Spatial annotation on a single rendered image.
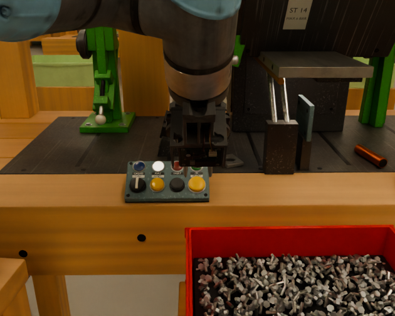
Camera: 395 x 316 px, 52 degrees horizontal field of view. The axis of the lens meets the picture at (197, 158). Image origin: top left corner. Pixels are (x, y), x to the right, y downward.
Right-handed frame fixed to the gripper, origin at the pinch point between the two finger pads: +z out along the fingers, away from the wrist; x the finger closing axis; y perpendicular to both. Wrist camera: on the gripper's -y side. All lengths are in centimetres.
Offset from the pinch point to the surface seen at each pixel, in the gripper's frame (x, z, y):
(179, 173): -3.3, 8.9, -2.5
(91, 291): -47, 132, -14
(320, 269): 17.3, 2.5, 17.4
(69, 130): -34, 34, -31
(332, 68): 22.7, -5.6, -14.0
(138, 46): -17, 28, -57
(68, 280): -59, 136, -20
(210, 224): 2.4, 12.9, 5.7
